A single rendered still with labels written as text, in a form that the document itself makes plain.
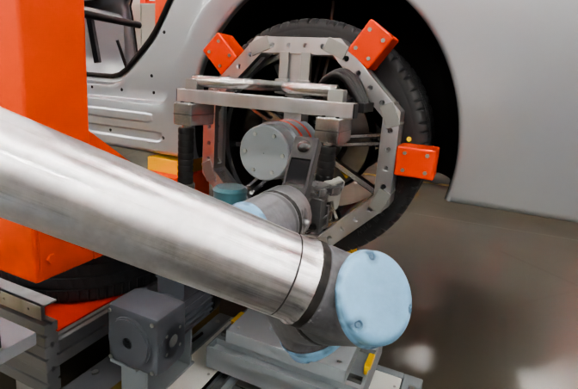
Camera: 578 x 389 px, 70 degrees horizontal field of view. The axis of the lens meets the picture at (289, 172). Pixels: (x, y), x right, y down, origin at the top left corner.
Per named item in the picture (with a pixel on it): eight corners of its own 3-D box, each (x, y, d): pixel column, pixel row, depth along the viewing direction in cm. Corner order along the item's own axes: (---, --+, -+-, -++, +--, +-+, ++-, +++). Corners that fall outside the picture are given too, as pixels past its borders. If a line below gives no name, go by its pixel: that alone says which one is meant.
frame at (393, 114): (387, 259, 108) (415, 41, 96) (382, 268, 102) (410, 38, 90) (212, 219, 129) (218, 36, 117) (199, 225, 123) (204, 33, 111)
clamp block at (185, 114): (214, 124, 100) (215, 101, 99) (191, 126, 92) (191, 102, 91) (197, 121, 102) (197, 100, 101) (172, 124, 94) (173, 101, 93)
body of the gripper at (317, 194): (293, 217, 80) (264, 236, 69) (296, 173, 78) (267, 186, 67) (330, 225, 77) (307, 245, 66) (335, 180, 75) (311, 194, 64)
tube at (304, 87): (365, 101, 97) (371, 55, 95) (342, 103, 80) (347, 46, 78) (297, 95, 104) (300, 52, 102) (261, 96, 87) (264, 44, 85)
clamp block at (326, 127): (350, 140, 87) (353, 115, 86) (337, 145, 79) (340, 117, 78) (328, 138, 89) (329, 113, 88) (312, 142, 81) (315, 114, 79)
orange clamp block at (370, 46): (374, 71, 102) (399, 40, 99) (367, 70, 95) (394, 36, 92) (353, 53, 104) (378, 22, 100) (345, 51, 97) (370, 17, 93)
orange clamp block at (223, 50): (251, 59, 116) (232, 34, 117) (236, 57, 109) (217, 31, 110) (235, 76, 119) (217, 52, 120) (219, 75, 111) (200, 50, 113)
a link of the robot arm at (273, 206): (228, 298, 53) (187, 231, 54) (271, 262, 64) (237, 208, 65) (281, 267, 49) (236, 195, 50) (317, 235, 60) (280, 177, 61)
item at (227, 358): (381, 355, 148) (384, 330, 146) (354, 428, 116) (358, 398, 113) (258, 316, 167) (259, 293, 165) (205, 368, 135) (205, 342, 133)
